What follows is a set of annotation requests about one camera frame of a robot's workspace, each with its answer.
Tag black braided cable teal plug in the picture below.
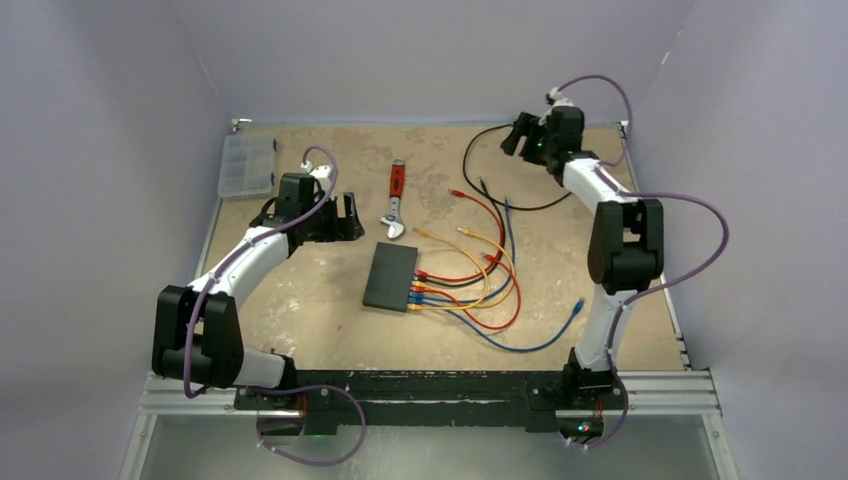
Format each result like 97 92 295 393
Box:
462 123 574 213

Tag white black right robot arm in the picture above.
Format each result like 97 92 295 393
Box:
501 104 664 407

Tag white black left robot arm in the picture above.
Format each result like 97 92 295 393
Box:
151 173 364 409

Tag clear plastic organizer box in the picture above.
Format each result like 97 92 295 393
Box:
217 132 277 199

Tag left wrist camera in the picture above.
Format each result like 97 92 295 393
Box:
300 161 335 192

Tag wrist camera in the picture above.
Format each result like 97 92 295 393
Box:
300 161 335 192
545 87 575 110

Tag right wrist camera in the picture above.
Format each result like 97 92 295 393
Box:
545 87 575 110

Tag silver adjustable wrench red handle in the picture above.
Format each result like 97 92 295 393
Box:
380 158 406 240

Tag black network switch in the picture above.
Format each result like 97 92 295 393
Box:
362 242 418 313

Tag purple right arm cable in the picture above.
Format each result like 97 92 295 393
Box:
547 74 731 453

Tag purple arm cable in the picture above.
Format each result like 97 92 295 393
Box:
182 145 368 469
547 74 731 453

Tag red ethernet cable upper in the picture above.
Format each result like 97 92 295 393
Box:
413 188 507 285

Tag blue ethernet cable upper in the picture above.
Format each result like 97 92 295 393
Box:
409 197 519 306

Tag blue ethernet cable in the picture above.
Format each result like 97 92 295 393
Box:
409 197 519 306
407 298 587 355

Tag yellow ethernet cable upper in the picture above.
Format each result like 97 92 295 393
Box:
409 226 518 313

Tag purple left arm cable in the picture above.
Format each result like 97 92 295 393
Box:
182 145 368 469

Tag blue ethernet cable lower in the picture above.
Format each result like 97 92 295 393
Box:
407 298 587 355

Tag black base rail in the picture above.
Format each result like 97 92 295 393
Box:
234 370 625 435

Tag aluminium frame rail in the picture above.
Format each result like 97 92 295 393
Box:
119 370 739 479

